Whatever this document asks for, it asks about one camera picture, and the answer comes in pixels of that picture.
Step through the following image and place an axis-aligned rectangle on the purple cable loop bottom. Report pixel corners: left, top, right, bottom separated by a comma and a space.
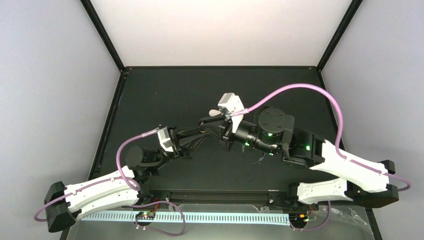
129, 200, 187, 237

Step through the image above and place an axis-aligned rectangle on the light blue cable duct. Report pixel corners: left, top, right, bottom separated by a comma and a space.
81, 210, 290, 226

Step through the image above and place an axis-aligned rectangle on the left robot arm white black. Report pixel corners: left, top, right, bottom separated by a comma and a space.
34, 127, 209, 233

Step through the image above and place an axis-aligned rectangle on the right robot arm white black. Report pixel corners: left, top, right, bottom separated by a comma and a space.
199, 106, 399, 210

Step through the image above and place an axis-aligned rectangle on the black frame post left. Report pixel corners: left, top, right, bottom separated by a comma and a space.
80, 0, 125, 72

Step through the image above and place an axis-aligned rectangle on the black frame post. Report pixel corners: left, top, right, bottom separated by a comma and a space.
80, 0, 125, 72
316, 0, 363, 73

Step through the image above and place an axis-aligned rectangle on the black aluminium rail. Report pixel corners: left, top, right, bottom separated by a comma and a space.
74, 187, 372, 213

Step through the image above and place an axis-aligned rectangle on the black frame post right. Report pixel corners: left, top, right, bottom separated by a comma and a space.
316, 0, 363, 73

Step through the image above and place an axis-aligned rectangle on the white earbud charging case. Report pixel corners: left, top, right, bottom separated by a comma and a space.
208, 109, 221, 117

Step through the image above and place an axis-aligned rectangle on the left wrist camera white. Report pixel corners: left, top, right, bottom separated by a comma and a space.
157, 127, 174, 153

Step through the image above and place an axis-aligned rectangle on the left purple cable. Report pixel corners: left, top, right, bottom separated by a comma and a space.
33, 127, 162, 222

